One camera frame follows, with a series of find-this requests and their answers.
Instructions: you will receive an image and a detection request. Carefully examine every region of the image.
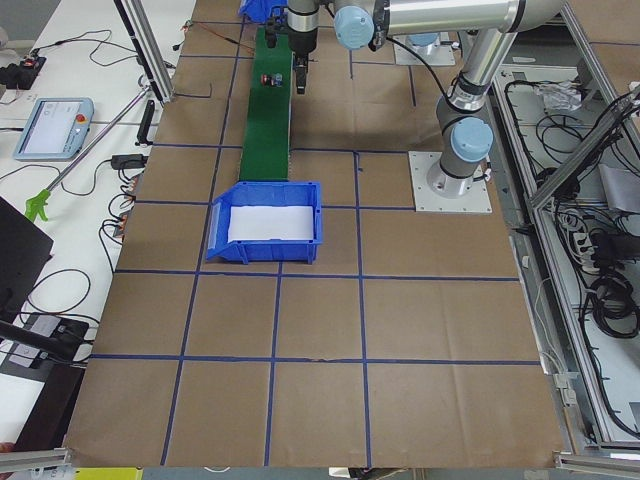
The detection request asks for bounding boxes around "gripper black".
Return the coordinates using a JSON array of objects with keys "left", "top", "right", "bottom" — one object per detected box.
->
[{"left": 288, "top": 27, "right": 318, "bottom": 95}]

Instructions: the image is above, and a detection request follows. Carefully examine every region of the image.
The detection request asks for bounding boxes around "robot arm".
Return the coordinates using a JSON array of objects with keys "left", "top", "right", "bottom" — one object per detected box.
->
[{"left": 283, "top": 1, "right": 563, "bottom": 201}]

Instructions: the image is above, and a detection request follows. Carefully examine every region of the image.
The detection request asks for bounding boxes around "right blue plastic bin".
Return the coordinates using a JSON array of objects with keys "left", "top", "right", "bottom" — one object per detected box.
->
[{"left": 238, "top": 0, "right": 287, "bottom": 23}]

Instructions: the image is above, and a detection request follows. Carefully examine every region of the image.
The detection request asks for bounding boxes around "blue plastic bin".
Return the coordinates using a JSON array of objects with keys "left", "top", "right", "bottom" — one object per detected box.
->
[
  {"left": 206, "top": 181, "right": 323, "bottom": 264},
  {"left": 238, "top": 0, "right": 287, "bottom": 23}
]

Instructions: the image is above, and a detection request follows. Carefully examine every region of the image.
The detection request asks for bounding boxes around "green conveyor belt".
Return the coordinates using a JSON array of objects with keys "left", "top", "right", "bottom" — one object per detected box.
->
[{"left": 239, "top": 27, "right": 292, "bottom": 181}]

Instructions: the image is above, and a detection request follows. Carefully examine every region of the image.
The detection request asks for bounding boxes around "left blue plastic bin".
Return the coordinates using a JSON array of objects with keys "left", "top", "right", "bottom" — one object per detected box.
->
[{"left": 206, "top": 181, "right": 323, "bottom": 264}]

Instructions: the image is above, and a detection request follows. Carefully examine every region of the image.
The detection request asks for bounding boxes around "black power adapter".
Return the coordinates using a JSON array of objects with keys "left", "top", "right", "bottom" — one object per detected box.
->
[{"left": 110, "top": 154, "right": 148, "bottom": 170}]

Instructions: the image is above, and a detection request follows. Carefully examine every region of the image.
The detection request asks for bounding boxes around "teach pendant tablet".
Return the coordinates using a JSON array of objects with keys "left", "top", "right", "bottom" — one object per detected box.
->
[{"left": 13, "top": 97, "right": 94, "bottom": 161}]

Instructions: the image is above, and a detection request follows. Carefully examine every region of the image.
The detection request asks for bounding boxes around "reacher grabber tool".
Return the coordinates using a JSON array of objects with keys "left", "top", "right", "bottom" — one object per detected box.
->
[{"left": 24, "top": 85, "right": 151, "bottom": 222}]

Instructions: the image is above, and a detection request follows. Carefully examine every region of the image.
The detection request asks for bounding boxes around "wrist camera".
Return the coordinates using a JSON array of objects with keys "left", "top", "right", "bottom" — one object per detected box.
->
[{"left": 264, "top": 16, "right": 282, "bottom": 49}]

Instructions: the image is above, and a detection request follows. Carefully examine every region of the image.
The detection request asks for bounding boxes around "red black conveyor wire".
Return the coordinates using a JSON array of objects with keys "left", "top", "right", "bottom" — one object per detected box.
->
[{"left": 180, "top": 19, "right": 256, "bottom": 53}]

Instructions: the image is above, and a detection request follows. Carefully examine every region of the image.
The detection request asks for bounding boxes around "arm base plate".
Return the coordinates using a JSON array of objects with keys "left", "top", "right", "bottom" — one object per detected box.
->
[
  {"left": 393, "top": 32, "right": 457, "bottom": 67},
  {"left": 408, "top": 151, "right": 492, "bottom": 214}
]

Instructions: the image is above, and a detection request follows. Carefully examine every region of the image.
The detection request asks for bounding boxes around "aluminium frame post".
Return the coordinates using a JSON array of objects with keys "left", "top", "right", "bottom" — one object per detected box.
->
[{"left": 114, "top": 0, "right": 174, "bottom": 104}]

